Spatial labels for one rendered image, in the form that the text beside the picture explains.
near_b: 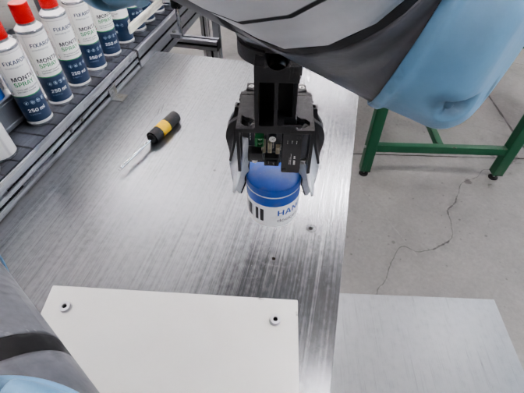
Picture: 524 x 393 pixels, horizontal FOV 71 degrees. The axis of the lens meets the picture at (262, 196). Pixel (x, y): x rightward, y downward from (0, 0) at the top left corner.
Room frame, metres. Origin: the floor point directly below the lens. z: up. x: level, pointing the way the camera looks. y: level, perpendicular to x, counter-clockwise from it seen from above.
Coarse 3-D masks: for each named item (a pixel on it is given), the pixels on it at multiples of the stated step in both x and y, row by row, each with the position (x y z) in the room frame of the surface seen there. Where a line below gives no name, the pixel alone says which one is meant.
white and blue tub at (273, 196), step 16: (256, 176) 0.32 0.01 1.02; (272, 176) 0.32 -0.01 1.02; (288, 176) 0.32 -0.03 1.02; (256, 192) 0.30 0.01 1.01; (272, 192) 0.30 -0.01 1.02; (288, 192) 0.30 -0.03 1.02; (256, 208) 0.30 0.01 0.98; (272, 208) 0.30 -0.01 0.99; (288, 208) 0.30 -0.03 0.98; (272, 224) 0.30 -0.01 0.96
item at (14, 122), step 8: (8, 96) 0.63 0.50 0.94; (0, 104) 0.60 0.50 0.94; (8, 104) 0.62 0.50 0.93; (16, 104) 0.63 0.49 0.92; (0, 112) 0.59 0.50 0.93; (8, 112) 0.61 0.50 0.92; (16, 112) 0.62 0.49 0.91; (0, 120) 0.58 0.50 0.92; (8, 120) 0.60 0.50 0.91; (16, 120) 0.62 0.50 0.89; (8, 128) 0.59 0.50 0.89
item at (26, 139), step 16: (112, 64) 0.87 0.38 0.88; (96, 80) 0.79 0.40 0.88; (80, 96) 0.73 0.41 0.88; (64, 112) 0.66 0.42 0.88; (16, 128) 0.61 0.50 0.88; (32, 128) 0.61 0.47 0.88; (48, 128) 0.61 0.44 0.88; (16, 144) 0.56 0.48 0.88; (32, 144) 0.56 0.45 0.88; (16, 160) 0.51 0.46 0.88; (0, 176) 0.47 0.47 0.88
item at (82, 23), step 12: (60, 0) 0.85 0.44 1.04; (72, 0) 0.84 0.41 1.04; (72, 12) 0.83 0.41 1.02; (84, 12) 0.84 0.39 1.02; (72, 24) 0.83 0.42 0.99; (84, 24) 0.84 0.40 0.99; (84, 36) 0.83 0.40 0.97; (96, 36) 0.85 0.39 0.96; (84, 48) 0.83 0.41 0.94; (96, 48) 0.84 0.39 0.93; (84, 60) 0.84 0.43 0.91; (96, 60) 0.84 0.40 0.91; (96, 72) 0.83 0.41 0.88
